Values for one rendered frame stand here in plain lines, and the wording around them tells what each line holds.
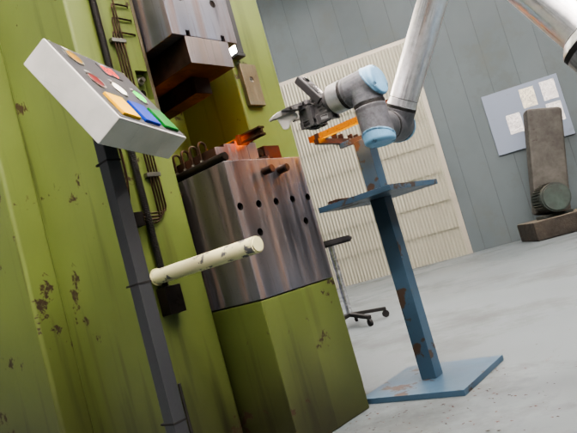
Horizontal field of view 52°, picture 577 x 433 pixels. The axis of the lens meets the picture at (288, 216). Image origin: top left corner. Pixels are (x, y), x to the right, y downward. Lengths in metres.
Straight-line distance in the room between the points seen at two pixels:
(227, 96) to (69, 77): 1.04
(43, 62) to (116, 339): 0.87
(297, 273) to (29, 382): 0.98
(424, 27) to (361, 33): 8.48
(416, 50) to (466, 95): 8.13
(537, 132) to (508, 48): 1.55
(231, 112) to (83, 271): 0.85
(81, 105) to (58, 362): 1.00
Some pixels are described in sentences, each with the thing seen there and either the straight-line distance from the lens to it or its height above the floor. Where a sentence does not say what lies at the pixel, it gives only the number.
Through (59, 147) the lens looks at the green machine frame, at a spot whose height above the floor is 1.11.
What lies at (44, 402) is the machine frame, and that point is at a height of 0.33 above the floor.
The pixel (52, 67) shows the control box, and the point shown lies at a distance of 1.51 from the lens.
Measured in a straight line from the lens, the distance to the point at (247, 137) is 2.01.
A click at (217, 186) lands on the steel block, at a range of 1.90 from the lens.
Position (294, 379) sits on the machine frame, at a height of 0.21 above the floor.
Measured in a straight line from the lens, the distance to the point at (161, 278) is 1.80.
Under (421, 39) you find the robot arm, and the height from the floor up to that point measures 1.06.
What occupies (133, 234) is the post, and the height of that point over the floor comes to 0.72.
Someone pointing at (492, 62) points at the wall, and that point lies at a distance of 10.03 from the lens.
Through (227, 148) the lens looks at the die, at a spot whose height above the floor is 0.97.
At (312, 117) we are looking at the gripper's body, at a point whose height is 0.95.
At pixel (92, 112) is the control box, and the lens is 1.42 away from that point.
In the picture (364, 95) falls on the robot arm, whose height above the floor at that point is 0.94.
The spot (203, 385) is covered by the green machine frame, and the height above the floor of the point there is 0.26.
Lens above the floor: 0.54
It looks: 5 degrees up
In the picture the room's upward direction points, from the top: 15 degrees counter-clockwise
